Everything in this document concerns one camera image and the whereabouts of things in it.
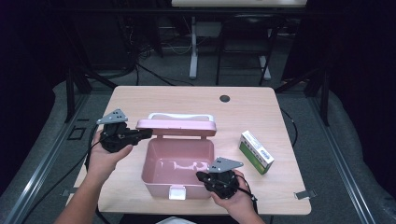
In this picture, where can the black round table grommet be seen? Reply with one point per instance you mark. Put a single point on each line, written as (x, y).
(224, 98)

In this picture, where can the aluminium floor rail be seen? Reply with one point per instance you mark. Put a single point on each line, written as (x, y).
(342, 165)
(37, 177)

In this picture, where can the black metal stand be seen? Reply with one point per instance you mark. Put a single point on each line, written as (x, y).
(69, 96)
(325, 99)

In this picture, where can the black chair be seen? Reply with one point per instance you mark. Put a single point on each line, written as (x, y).
(219, 56)

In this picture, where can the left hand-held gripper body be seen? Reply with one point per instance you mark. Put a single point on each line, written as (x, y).
(116, 137)

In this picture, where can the green and white medicine box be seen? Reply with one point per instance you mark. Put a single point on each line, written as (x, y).
(257, 152)

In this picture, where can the white cloth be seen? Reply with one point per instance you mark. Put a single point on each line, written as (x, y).
(176, 221)

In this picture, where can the metal table bracket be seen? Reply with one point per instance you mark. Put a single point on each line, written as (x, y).
(305, 194)
(69, 192)

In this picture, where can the white desk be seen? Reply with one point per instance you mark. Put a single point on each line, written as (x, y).
(193, 46)

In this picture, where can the person's left hand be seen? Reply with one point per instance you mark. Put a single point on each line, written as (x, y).
(102, 165)

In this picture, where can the pink plastic storage box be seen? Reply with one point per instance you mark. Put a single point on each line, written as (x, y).
(177, 155)

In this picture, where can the person's right hand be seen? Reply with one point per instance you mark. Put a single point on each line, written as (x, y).
(238, 205)

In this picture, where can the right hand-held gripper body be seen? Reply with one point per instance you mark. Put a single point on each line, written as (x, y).
(222, 183)

